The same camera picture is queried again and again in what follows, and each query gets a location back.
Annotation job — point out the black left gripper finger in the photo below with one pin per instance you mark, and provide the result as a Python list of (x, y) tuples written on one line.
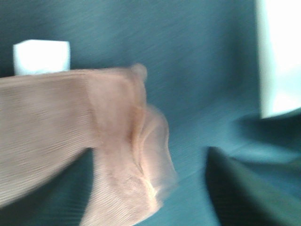
[(251, 193)]

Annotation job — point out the brown microfibre towel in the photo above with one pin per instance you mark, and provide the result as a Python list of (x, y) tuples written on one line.
[(81, 148)]

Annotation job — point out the white box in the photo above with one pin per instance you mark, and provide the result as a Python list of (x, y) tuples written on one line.
[(279, 56)]

